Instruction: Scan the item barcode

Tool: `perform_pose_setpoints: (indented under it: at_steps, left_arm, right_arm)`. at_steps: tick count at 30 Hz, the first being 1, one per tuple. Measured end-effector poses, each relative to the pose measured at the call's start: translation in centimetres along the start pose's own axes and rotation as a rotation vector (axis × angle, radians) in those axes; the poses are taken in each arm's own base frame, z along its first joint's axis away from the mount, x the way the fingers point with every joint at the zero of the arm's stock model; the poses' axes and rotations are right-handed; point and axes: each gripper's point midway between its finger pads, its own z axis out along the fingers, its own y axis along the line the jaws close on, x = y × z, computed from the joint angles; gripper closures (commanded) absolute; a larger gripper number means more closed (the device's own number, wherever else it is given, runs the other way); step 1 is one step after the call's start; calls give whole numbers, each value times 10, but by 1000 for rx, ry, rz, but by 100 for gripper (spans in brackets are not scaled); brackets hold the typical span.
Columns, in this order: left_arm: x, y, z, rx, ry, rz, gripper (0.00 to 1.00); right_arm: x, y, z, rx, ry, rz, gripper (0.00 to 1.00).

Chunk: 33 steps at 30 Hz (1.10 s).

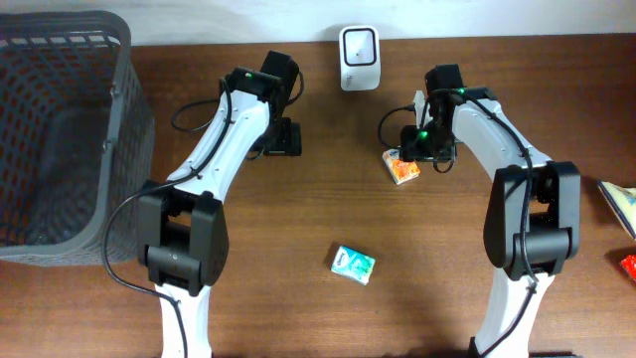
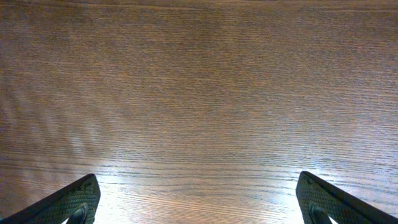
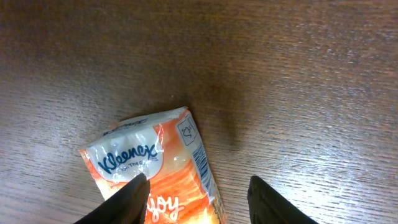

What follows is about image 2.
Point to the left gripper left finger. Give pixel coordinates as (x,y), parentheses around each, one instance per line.
(75,203)

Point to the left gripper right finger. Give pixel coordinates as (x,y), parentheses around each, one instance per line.
(322,202)

